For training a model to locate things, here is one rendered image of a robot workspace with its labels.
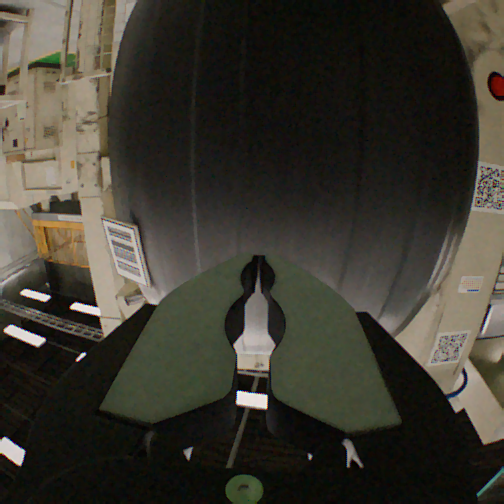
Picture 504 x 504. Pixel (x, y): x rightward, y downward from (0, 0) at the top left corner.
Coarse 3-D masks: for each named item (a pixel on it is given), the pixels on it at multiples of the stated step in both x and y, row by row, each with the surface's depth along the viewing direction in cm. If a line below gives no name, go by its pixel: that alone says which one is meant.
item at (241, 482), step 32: (160, 448) 5; (320, 448) 5; (64, 480) 4; (96, 480) 4; (128, 480) 4; (160, 480) 4; (192, 480) 4; (224, 480) 4; (256, 480) 4; (288, 480) 4; (320, 480) 4; (352, 480) 4; (384, 480) 4
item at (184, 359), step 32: (256, 256) 12; (192, 288) 10; (224, 288) 10; (160, 320) 8; (192, 320) 8; (224, 320) 8; (160, 352) 7; (192, 352) 7; (224, 352) 7; (128, 384) 6; (160, 384) 6; (192, 384) 6; (224, 384) 7; (128, 416) 6; (160, 416) 6; (192, 416) 6; (224, 416) 6
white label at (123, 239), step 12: (108, 228) 23; (120, 228) 23; (132, 228) 22; (108, 240) 24; (120, 240) 24; (132, 240) 23; (120, 252) 24; (132, 252) 24; (120, 264) 25; (132, 264) 25; (144, 264) 24; (132, 276) 26; (144, 276) 25
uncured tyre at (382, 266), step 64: (192, 0) 17; (256, 0) 17; (320, 0) 17; (384, 0) 16; (128, 64) 19; (192, 64) 17; (256, 64) 17; (320, 64) 17; (384, 64) 17; (448, 64) 17; (128, 128) 20; (192, 128) 18; (256, 128) 18; (320, 128) 18; (384, 128) 18; (448, 128) 17; (128, 192) 22; (192, 192) 20; (256, 192) 20; (320, 192) 19; (384, 192) 19; (448, 192) 19; (192, 256) 22; (320, 256) 21; (384, 256) 21; (448, 256) 23; (256, 320) 26; (384, 320) 26
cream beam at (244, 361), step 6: (240, 354) 82; (246, 354) 82; (252, 354) 82; (258, 354) 82; (264, 354) 82; (240, 360) 83; (246, 360) 83; (252, 360) 83; (258, 360) 83; (264, 360) 83; (240, 366) 84; (246, 366) 84; (252, 366) 84; (258, 366) 84; (264, 366) 83
